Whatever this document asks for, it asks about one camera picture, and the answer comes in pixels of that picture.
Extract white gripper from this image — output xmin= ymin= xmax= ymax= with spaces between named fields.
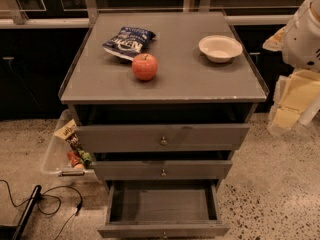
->
xmin=263 ymin=0 xmax=320 ymax=134

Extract grey bottom drawer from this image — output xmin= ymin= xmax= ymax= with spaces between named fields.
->
xmin=98 ymin=180 xmax=229 ymax=239

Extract grey drawer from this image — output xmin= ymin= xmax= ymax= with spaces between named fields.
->
xmin=93 ymin=160 xmax=232 ymax=180
xmin=76 ymin=124 xmax=249 ymax=153
xmin=98 ymin=180 xmax=229 ymax=239

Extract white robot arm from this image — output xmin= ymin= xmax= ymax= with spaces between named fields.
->
xmin=263 ymin=0 xmax=320 ymax=134

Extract grey top drawer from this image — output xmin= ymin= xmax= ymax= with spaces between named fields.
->
xmin=76 ymin=124 xmax=249 ymax=153

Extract grey drawer cabinet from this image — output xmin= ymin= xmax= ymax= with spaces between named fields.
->
xmin=57 ymin=11 xmax=270 ymax=192

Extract grey middle drawer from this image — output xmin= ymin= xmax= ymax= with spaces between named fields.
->
xmin=93 ymin=160 xmax=232 ymax=180

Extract white bowl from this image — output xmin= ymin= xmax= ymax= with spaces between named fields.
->
xmin=198 ymin=35 xmax=243 ymax=63

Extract red apple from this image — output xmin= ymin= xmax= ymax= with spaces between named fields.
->
xmin=132 ymin=53 xmax=158 ymax=81

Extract blue chip bag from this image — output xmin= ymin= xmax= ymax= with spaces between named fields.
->
xmin=102 ymin=26 xmax=156 ymax=61

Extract snack packets in bin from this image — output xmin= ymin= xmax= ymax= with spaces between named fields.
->
xmin=54 ymin=119 xmax=92 ymax=169

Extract clear plastic bin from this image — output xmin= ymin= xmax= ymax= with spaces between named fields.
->
xmin=41 ymin=110 xmax=97 ymax=184

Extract white metal railing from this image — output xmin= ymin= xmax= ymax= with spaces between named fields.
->
xmin=1 ymin=0 xmax=304 ymax=28

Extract black bar stand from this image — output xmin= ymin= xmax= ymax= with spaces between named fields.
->
xmin=0 ymin=185 xmax=42 ymax=240

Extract black cable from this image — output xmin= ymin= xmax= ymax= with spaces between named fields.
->
xmin=0 ymin=179 xmax=84 ymax=240

